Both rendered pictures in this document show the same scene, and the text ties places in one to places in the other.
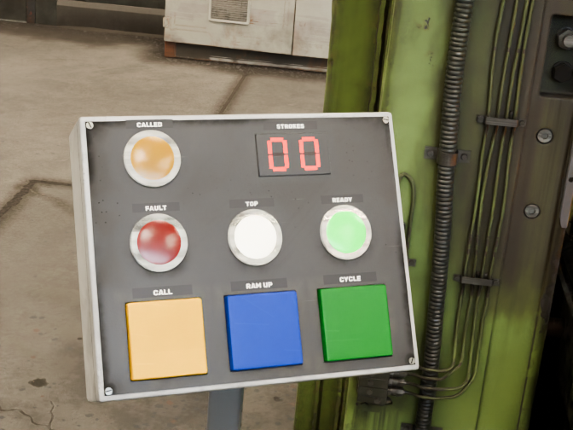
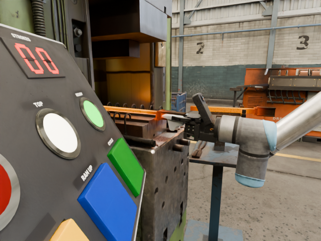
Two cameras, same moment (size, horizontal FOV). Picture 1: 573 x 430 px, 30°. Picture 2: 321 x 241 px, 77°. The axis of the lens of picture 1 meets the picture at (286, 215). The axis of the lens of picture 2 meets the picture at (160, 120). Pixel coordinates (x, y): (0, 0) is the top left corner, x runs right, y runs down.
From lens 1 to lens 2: 0.93 m
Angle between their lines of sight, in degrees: 66
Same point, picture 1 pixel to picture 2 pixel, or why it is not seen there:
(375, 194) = (87, 90)
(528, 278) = not seen: hidden behind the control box
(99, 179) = not seen: outside the picture
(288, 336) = (124, 195)
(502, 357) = not seen: hidden behind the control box
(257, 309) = (104, 190)
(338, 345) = (135, 181)
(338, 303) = (121, 157)
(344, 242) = (98, 120)
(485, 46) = (50, 31)
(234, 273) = (69, 173)
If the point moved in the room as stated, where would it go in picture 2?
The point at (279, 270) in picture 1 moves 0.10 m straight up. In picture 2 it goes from (87, 154) to (80, 64)
